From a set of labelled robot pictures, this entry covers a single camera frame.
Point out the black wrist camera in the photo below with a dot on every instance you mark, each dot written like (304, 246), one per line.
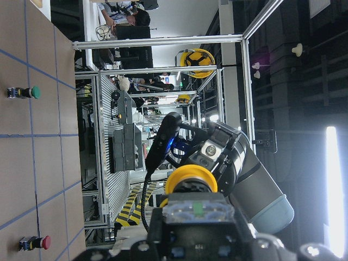
(161, 145)

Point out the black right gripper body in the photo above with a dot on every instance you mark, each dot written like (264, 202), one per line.
(221, 150)

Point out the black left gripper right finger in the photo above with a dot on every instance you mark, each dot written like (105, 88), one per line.
(261, 246)

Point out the yellow push button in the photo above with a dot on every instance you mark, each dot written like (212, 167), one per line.
(195, 197)

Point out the yellow hard hat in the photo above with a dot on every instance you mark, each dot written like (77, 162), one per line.
(197, 57)

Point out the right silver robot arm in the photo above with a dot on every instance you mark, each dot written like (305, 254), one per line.
(241, 177)

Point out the green push button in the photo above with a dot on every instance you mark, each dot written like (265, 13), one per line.
(33, 92)

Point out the brown paper table mat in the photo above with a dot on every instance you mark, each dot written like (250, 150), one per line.
(40, 173)

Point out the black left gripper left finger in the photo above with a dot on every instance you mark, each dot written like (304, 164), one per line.
(152, 248)

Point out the red push button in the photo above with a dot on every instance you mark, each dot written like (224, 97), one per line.
(30, 243)

